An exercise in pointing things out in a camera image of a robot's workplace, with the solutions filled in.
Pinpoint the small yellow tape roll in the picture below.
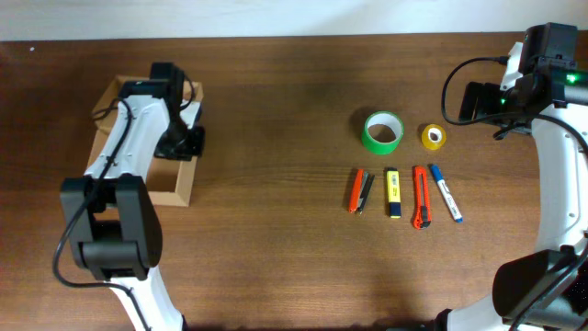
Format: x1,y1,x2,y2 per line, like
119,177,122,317
421,124,447,151

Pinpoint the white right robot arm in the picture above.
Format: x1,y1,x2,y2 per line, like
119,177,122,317
431,23,587,330

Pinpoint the red utility knife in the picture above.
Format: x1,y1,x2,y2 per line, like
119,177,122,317
413,165,432,230

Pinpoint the blue whiteboard marker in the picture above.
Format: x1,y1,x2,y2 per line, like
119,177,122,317
429,164,463,223

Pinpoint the orange black stapler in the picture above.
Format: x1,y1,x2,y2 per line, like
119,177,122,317
348,169,375,214

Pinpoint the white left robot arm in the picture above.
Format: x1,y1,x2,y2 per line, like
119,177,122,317
51,63,206,330

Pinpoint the brown cardboard box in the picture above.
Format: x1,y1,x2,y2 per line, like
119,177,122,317
85,96,198,207

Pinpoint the yellow highlighter marker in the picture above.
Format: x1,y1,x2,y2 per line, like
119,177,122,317
386,167,401,219

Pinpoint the green tape roll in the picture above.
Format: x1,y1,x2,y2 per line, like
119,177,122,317
361,111,404,155

